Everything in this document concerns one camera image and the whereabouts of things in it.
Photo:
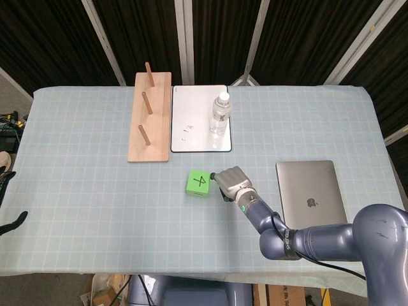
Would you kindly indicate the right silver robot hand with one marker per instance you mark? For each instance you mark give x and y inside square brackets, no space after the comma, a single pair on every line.
[232,180]

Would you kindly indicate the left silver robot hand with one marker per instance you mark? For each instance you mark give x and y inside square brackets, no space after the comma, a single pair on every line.
[6,185]

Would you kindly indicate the green cube with numbers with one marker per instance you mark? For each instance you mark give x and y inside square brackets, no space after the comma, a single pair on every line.
[197,182]

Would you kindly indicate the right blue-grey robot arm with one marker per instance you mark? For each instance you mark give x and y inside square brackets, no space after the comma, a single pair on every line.
[318,239]

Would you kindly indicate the light green gridded cutting mat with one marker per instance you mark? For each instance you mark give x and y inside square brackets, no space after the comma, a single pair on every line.
[95,207]

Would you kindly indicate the beige hat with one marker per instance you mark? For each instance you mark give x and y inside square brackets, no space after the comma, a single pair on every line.
[4,161]

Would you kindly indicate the clear plastic water bottle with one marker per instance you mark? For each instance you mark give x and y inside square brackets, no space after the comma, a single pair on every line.
[220,114]

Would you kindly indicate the white dry-erase board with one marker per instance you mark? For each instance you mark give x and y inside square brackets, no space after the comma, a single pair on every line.
[194,118]

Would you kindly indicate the grey closed laptop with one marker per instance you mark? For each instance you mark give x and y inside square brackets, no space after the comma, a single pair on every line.
[306,185]

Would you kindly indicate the wooden board with three pegs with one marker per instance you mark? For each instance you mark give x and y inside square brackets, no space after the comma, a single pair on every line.
[150,127]

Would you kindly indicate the blue-grey robot torso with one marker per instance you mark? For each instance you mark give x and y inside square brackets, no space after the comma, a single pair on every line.
[191,291]

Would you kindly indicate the brown cardboard box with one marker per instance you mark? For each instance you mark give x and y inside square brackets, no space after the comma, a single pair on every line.
[285,296]

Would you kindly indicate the open box with clutter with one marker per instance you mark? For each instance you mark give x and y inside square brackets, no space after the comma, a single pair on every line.
[102,290]

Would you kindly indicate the white partition frame post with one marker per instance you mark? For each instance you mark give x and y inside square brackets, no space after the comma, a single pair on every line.
[103,41]
[357,44]
[252,48]
[16,84]
[396,135]
[185,41]

